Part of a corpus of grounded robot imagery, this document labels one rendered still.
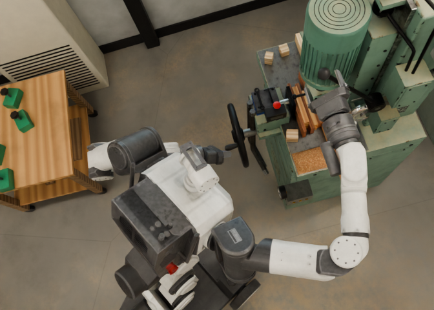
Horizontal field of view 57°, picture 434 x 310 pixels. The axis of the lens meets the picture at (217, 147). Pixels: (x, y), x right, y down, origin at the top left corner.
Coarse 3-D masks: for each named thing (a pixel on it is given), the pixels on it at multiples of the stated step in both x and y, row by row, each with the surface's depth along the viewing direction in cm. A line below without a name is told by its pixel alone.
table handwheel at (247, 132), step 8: (232, 104) 172; (232, 112) 164; (232, 120) 162; (232, 128) 187; (240, 128) 174; (232, 136) 173; (240, 136) 161; (248, 136) 174; (240, 144) 161; (240, 152) 163; (248, 160) 167
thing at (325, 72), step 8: (320, 72) 110; (328, 72) 110; (336, 80) 116; (352, 88) 124; (360, 96) 130; (368, 96) 134; (376, 96) 137; (368, 104) 138; (376, 104) 136; (384, 104) 137
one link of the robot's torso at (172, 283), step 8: (192, 256) 145; (184, 264) 141; (192, 264) 150; (176, 272) 142; (184, 272) 153; (192, 272) 174; (160, 280) 173; (168, 280) 169; (176, 280) 168; (184, 280) 171; (168, 288) 171; (176, 288) 170
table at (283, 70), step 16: (272, 48) 177; (272, 64) 175; (288, 64) 174; (272, 80) 172; (288, 80) 171; (288, 128) 164; (320, 128) 162; (288, 144) 161; (304, 144) 160; (320, 144) 160; (304, 176) 158
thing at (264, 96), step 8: (272, 88) 160; (256, 96) 159; (264, 96) 159; (272, 96) 158; (256, 104) 158; (264, 104) 158; (272, 104) 157; (256, 112) 160; (264, 112) 159; (272, 112) 155; (280, 112) 155; (272, 120) 158
